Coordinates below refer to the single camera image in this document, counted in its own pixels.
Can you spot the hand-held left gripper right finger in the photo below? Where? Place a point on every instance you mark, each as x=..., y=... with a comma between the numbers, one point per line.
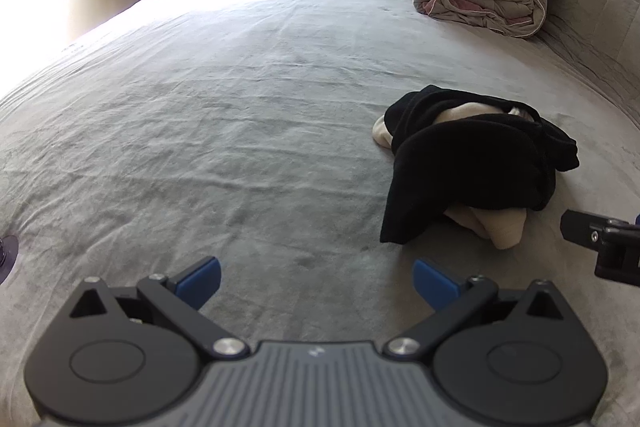
x=432, y=282

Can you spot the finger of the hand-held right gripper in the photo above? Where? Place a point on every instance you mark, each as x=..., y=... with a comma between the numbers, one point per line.
x=580, y=227

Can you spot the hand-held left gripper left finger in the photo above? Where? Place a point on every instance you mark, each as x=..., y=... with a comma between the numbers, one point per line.
x=200, y=279

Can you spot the black and cream sweatshirt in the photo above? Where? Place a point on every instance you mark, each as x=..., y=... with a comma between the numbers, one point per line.
x=475, y=157

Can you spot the dark round object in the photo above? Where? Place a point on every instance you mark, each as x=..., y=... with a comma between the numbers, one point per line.
x=7, y=257

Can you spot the grey quilted headboard cover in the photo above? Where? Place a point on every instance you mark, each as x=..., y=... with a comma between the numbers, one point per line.
x=600, y=7

